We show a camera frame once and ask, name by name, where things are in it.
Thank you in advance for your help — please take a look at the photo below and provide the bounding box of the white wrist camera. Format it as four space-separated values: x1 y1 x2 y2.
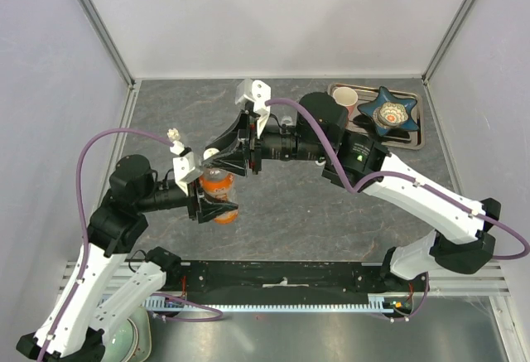
235 79 272 138
170 141 203 196

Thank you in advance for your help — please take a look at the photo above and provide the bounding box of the green ceramic plate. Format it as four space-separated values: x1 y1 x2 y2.
129 306 152 362

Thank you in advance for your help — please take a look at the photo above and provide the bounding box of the pink mug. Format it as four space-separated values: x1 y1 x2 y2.
332 86 359 117

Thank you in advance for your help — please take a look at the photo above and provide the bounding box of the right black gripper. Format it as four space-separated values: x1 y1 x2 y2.
203 110 328 181

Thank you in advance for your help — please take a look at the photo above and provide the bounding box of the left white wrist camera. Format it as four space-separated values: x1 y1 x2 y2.
170 141 203 196

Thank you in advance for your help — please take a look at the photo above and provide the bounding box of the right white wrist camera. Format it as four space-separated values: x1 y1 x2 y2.
235 79 272 138

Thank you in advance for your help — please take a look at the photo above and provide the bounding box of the small patterned bowl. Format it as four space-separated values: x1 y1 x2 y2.
374 102 409 128

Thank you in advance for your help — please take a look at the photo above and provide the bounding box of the blue star-shaped dish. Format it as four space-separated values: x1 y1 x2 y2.
358 86 420 137

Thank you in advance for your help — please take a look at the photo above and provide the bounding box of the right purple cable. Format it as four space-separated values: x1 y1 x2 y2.
264 98 530 260

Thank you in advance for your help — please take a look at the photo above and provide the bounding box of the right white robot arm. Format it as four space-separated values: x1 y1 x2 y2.
204 92 501 291

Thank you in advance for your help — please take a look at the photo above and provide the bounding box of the green ceramic bowl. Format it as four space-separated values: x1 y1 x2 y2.
102 319 138 362

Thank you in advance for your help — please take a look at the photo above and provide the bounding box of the metal tray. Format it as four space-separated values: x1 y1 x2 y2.
327 83 425 150

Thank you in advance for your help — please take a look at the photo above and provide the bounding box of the purple cable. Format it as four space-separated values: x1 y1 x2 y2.
35 128 224 362
264 98 530 260

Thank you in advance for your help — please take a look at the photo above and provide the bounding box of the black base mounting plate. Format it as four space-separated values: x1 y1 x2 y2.
161 260 426 295

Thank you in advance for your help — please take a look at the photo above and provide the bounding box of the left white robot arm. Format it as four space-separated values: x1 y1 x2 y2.
16 155 238 361

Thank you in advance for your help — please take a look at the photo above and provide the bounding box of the orange drink bottle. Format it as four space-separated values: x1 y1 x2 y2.
200 168 239 224

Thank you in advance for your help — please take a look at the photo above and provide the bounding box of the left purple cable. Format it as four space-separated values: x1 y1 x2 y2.
35 128 224 362

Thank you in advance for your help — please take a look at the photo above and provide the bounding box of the green label water bottle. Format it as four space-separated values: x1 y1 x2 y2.
280 115 295 127

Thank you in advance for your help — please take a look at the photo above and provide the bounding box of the slotted cable duct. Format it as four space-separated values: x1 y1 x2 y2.
142 295 412 314

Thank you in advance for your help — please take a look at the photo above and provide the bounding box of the cream bottle cap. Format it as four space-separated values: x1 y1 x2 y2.
167 128 181 142

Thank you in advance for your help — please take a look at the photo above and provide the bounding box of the white bottle cap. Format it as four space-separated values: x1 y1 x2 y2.
203 147 219 161

